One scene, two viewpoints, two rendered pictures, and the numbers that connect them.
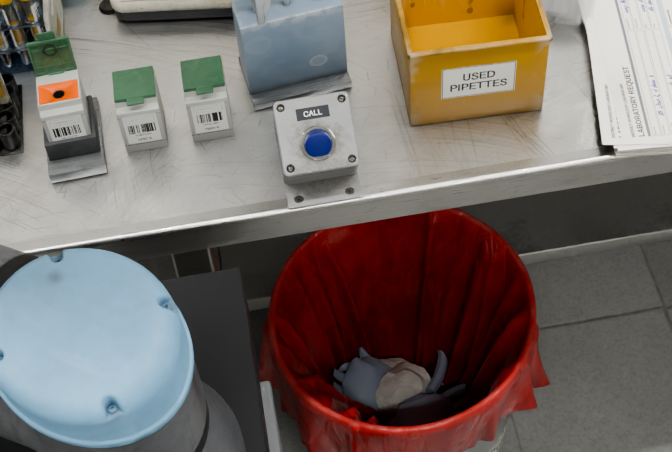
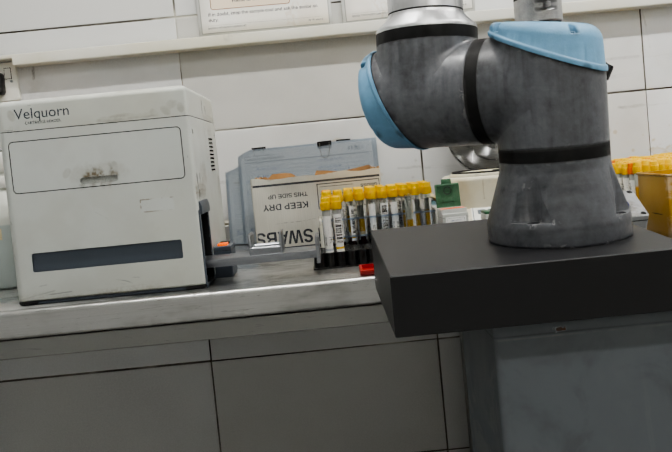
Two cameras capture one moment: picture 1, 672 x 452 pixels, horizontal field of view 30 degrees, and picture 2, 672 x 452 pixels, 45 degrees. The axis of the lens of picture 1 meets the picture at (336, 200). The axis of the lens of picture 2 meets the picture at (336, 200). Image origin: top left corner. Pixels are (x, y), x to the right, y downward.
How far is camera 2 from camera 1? 94 cm
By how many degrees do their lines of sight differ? 49
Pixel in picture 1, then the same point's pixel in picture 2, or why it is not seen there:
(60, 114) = (454, 213)
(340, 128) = (632, 202)
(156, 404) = (595, 46)
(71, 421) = (550, 30)
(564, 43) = not seen: outside the picture
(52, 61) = (447, 199)
